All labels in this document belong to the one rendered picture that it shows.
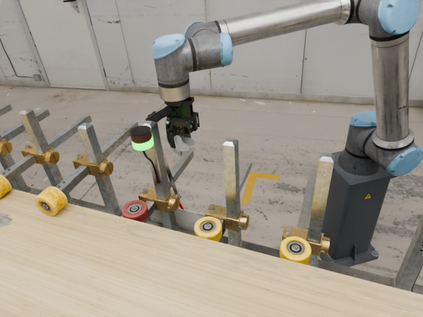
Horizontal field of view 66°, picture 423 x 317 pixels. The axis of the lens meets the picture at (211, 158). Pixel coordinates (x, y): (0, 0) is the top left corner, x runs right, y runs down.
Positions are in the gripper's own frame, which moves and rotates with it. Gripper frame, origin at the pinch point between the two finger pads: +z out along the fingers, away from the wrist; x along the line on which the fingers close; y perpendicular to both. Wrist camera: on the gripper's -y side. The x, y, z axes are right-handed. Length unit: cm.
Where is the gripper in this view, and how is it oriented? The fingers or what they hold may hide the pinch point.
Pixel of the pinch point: (178, 151)
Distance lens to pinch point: 108.8
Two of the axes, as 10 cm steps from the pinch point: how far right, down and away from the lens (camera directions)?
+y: 9.3, 1.6, -3.4
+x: 3.6, -5.6, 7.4
